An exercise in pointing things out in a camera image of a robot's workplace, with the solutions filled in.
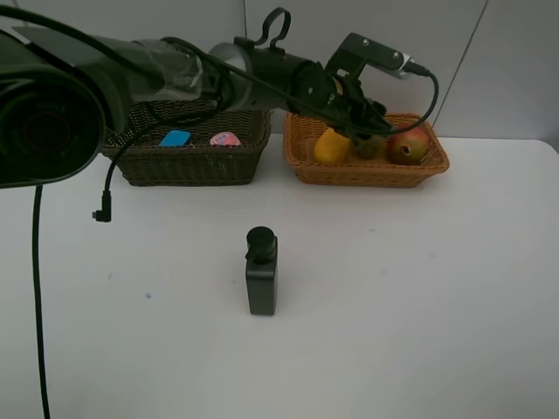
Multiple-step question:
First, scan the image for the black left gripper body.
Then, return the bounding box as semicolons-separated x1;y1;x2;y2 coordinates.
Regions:
287;63;389;138

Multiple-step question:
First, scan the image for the yellow mango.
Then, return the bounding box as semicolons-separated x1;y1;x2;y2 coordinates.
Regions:
314;128;351;164

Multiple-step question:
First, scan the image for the brown kiwi fruit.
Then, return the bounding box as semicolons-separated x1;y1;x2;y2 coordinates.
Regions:
353;135;385;160

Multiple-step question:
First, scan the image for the red pomegranate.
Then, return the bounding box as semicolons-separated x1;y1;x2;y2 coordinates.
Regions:
387;127;430;165

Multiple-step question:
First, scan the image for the pink bottle white cap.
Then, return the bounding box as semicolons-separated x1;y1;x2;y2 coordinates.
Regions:
210;132;241;147

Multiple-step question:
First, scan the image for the blue whiteboard eraser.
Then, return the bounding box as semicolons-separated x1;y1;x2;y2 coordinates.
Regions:
159;130;191;148

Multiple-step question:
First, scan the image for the dark green pump bottle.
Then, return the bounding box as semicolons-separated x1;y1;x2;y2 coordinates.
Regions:
245;226;278;316

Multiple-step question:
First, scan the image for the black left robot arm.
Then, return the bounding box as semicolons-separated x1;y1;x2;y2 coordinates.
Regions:
1;27;390;189

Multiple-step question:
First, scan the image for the orange wicker basket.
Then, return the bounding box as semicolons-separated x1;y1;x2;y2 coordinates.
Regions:
283;113;450;189

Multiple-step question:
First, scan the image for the dark brown wicker basket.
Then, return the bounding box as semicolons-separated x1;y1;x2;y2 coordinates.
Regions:
101;100;271;187

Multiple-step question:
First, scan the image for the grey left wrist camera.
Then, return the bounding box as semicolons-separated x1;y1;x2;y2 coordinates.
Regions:
326;33;431;80

